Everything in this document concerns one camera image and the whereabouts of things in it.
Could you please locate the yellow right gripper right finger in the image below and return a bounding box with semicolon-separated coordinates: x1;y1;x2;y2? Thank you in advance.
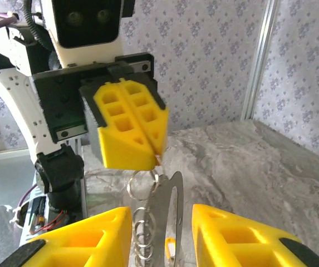
191;204;319;267

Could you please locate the silver keyring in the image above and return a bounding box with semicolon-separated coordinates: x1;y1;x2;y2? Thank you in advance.
127;169;160;201

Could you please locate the thin red wire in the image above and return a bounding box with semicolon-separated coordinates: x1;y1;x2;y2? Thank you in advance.
41;210;68;231

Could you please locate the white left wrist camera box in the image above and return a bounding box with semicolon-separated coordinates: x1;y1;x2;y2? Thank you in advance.
46;0;125;69

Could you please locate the small yellow clip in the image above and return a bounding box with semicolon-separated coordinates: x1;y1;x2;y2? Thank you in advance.
164;237;176;259

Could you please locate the silver key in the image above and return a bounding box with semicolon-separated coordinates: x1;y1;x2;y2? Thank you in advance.
147;171;184;267

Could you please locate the chain of small silver rings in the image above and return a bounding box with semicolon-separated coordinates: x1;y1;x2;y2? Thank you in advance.
132;207;156;264

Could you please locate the aluminium frame post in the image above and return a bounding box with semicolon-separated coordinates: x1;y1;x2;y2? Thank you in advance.
241;0;277;121

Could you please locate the black coiled camera cable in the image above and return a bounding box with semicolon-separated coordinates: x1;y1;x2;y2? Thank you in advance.
24;0;56;52

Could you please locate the aluminium front rail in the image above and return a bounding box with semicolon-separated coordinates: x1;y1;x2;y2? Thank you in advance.
75;137;90;219

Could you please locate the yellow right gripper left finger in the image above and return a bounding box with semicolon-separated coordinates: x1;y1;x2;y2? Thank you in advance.
0;206;134;267

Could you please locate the small circuit board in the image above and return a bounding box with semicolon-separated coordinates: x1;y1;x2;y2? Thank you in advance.
30;196;48;236

